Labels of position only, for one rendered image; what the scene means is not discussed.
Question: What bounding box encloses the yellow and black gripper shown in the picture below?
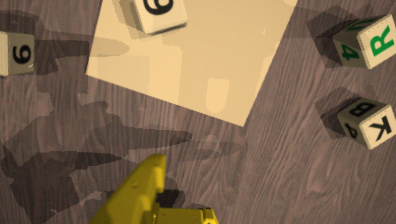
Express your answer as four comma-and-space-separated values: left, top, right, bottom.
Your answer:
87, 153, 166, 224

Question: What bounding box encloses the beige flat mat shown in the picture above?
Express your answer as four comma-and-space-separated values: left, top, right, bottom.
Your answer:
86, 0, 298, 127

